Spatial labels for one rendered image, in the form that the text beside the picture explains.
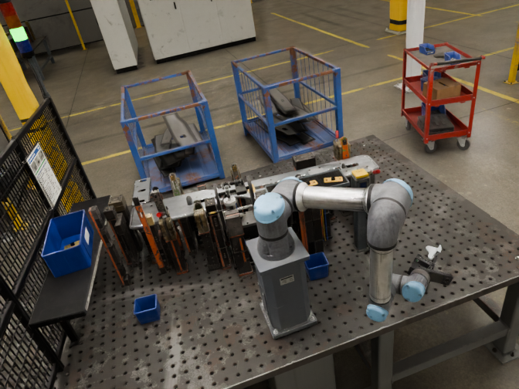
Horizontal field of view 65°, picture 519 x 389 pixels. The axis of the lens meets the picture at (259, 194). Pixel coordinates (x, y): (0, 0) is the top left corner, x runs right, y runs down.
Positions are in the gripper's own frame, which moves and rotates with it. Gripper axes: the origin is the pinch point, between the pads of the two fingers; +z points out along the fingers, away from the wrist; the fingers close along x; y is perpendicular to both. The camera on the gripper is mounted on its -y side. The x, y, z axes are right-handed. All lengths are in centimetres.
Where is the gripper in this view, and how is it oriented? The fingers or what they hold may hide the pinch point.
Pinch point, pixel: (434, 259)
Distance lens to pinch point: 196.7
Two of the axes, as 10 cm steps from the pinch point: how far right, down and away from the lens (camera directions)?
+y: -8.1, -4.2, 4.0
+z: 5.3, -2.7, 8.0
